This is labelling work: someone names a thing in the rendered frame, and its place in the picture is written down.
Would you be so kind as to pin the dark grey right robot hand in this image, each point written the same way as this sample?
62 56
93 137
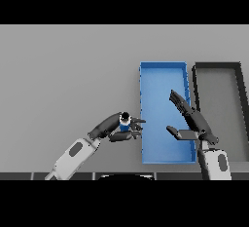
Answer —
194 120

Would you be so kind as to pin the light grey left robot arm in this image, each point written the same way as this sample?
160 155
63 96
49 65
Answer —
74 158

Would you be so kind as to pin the blue bin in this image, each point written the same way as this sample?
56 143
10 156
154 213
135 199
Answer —
163 114

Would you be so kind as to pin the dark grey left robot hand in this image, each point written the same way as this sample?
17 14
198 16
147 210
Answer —
107 125

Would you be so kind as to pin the blue pipe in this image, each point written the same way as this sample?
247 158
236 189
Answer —
124 123

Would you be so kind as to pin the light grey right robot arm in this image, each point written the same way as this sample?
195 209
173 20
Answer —
215 162

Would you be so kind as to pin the dark grey bin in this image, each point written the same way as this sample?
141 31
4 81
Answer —
223 107

